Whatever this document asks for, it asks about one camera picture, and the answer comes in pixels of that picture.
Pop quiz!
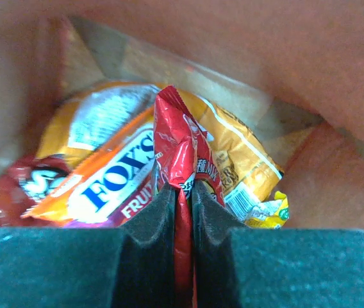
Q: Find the red paper bag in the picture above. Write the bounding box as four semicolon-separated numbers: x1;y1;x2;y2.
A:
0;1;364;229

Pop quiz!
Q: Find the small yellow packet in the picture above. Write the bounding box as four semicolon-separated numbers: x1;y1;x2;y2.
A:
244;191;290;229

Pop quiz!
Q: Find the orange Fox's candy bag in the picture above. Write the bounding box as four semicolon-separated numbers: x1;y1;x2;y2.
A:
22;107;154;225

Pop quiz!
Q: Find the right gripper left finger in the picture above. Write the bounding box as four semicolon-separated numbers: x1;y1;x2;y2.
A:
0;185;176;307

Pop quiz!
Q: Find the red snack packet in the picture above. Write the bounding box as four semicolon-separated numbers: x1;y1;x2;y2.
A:
153;85;224;307

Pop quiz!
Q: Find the orange yellow snack bag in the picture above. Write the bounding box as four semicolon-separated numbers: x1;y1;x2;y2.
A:
37;81;283;221

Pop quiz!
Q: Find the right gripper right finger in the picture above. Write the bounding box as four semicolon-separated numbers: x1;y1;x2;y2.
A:
192;182;364;307

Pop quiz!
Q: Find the red Skittles packet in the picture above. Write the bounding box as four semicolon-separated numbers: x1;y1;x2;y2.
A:
0;154;70;227

